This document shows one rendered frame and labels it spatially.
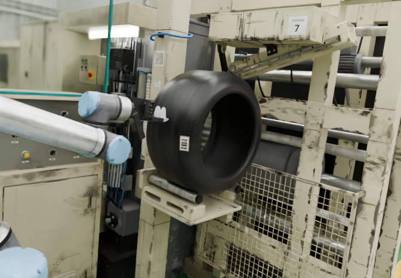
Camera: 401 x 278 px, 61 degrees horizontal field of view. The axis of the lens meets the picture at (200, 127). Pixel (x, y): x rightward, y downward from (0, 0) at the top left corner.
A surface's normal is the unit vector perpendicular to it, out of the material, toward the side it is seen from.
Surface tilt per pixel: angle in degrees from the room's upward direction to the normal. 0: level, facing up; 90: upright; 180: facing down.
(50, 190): 90
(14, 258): 7
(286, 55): 90
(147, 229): 90
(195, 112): 72
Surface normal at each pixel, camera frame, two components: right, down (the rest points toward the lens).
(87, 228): 0.71, 0.17
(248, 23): -0.70, 0.02
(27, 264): 0.20, -0.96
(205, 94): 0.18, -0.40
